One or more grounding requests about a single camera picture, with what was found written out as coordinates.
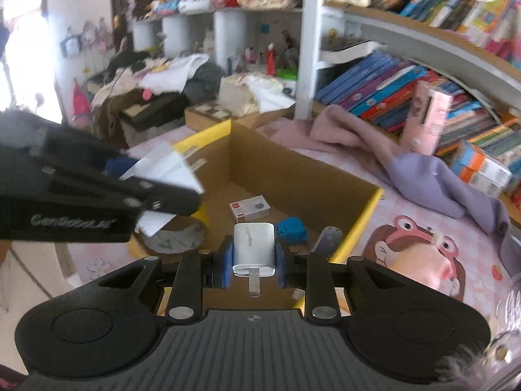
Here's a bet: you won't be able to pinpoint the grey oval object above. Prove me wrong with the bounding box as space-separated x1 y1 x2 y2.
311 226 345 255

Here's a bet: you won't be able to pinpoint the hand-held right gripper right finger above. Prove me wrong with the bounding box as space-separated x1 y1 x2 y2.
276 239 387 322

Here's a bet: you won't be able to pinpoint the black box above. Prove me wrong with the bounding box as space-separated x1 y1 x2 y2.
118 93 190 132

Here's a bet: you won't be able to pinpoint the row of colourful books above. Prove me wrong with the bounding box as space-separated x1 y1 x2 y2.
313 53 521 196

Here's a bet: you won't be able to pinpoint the purple cloth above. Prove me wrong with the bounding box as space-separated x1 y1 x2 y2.
385 152 521 265

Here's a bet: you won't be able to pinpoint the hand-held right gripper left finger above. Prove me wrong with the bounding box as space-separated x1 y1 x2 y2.
126 239 233 322

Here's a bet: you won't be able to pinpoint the white bookshelf frame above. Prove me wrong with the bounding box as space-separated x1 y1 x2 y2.
293 0 521 123

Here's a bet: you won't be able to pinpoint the pink rectangular case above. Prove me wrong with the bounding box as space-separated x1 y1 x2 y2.
399 80 455 156

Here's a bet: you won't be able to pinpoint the shelf row of books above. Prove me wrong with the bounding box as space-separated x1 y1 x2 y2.
370 0 521 70

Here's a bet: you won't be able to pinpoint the white cylindrical post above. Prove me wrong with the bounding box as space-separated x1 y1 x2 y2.
214 10 260 74
162 15 192 58

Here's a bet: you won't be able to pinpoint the pink cartoon printed bedsheet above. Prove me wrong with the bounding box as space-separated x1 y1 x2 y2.
65 118 521 318

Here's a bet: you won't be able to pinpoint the grey furry fabric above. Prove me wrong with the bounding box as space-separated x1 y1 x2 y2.
440 289 521 391

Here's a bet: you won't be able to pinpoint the orange blue carton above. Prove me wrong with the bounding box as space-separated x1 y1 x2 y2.
452 140 514 198

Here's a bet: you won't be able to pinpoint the white charger block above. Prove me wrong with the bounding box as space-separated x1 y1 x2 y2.
232 222 278 299

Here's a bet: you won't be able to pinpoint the white garment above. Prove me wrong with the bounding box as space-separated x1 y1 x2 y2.
138 55 211 93

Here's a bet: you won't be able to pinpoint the shallow cardboard tray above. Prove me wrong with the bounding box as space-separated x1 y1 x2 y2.
185 102 296 130

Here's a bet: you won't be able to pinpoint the white paper packet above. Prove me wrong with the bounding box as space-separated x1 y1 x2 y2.
120 142 206 238

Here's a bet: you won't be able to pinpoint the yellow tape roll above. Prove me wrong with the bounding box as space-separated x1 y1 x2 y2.
142 215 209 255

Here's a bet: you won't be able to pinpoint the blue clay lump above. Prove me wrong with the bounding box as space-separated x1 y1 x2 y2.
277 217 310 246

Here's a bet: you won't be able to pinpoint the small white box red label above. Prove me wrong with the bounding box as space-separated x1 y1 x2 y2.
229 196 272 219

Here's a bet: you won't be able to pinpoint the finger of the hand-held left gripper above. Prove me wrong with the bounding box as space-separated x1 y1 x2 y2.
0 111 137 178
45 167 202 217

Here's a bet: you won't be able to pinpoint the cream white cloth pile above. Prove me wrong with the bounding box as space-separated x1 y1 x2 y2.
220 72 296 115

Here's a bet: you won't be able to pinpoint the pink cloth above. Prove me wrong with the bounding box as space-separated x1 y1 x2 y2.
309 104 403 164

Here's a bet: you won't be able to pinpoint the cardboard box yellow edges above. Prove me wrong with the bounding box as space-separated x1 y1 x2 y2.
130 119 385 317

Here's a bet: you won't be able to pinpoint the grey garment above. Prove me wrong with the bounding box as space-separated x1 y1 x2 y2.
183 63 227 101

